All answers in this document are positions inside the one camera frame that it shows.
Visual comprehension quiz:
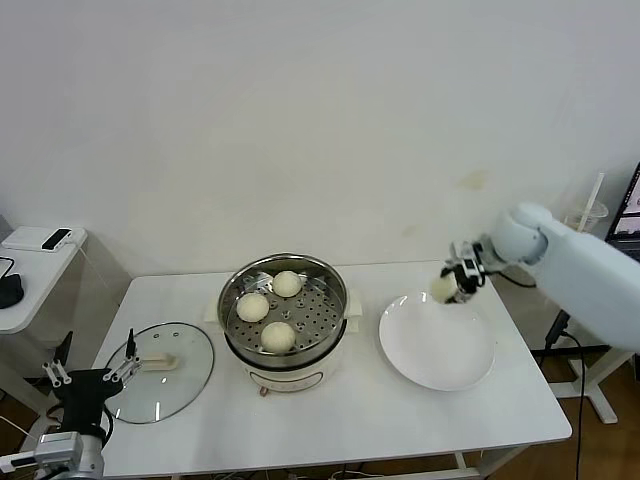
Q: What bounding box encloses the white side table with phone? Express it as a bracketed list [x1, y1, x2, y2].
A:
[0, 225, 91, 431]

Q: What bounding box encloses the black computer mouse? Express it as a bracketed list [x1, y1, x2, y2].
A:
[0, 273, 26, 310]

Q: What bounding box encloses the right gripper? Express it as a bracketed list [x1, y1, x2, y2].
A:
[439, 241, 489, 305]

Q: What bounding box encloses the white charging cable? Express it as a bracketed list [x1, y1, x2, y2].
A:
[69, 238, 91, 266]

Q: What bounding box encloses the white side table with laptop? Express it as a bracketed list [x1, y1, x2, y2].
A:
[547, 347, 640, 426]

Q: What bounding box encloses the black smartphone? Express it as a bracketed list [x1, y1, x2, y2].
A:
[41, 227, 75, 252]

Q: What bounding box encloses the white steamed baozi bun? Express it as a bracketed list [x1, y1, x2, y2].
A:
[235, 293, 269, 323]
[261, 321, 297, 353]
[272, 270, 304, 299]
[430, 277, 459, 304]

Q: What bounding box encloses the white electric cooker pot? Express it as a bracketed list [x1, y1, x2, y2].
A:
[204, 287, 364, 399]

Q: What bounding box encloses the black power cable with adapter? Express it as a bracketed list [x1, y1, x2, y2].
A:
[543, 309, 586, 480]

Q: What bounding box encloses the glass lid with cream handle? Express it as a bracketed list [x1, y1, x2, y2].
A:
[102, 322, 215, 425]

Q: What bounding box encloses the white drinking straw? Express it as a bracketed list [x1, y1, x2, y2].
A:
[579, 172, 605, 231]

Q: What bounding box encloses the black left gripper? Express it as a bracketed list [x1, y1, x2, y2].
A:
[42, 328, 144, 434]

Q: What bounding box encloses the white round plate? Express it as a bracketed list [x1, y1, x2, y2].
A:
[378, 293, 496, 392]

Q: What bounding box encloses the dark open laptop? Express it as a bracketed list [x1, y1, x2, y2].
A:
[604, 160, 640, 261]

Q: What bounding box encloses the flat white box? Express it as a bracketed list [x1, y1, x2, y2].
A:
[2, 226, 87, 253]

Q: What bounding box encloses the stainless steel steamer basket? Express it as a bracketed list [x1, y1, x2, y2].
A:
[218, 253, 347, 362]

